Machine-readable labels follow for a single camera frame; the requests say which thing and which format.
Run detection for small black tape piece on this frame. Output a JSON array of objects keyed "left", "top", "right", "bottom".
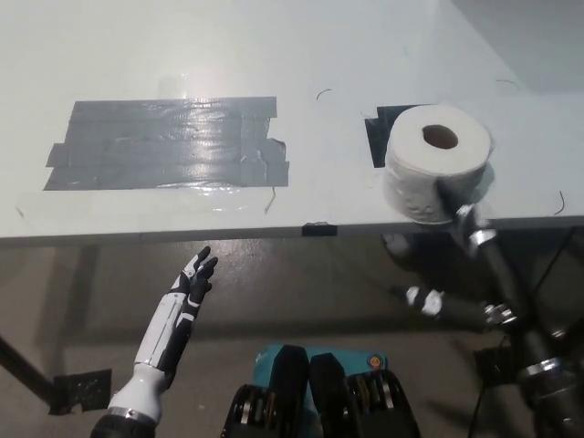
[{"left": 301, "top": 222, "right": 339, "bottom": 237}]

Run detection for white shoe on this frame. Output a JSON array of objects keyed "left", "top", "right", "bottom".
[{"left": 382, "top": 232, "right": 412, "bottom": 255}]

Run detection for white toilet paper roll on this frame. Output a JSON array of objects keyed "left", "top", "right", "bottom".
[{"left": 381, "top": 103, "right": 497, "bottom": 225}]

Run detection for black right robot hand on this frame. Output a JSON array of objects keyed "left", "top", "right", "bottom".
[{"left": 403, "top": 177, "right": 568, "bottom": 381}]

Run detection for thin black cable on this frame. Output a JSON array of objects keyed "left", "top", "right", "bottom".
[{"left": 469, "top": 382, "right": 493, "bottom": 438}]

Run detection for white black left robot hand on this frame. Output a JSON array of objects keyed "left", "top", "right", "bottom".
[{"left": 109, "top": 245, "right": 220, "bottom": 422}]

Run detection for black teal robot torso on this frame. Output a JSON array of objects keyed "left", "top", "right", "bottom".
[{"left": 221, "top": 342, "right": 423, "bottom": 438}]

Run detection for grey duct tape patch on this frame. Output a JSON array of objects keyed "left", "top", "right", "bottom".
[{"left": 43, "top": 95, "right": 292, "bottom": 192}]

